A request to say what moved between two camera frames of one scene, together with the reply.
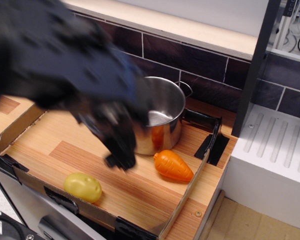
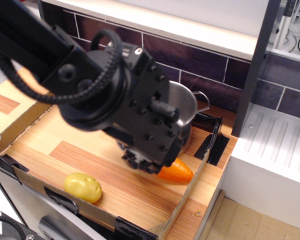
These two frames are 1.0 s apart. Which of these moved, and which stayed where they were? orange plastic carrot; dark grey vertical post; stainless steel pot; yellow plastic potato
Moved: stainless steel pot
Stayed: orange plastic carrot; dark grey vertical post; yellow plastic potato
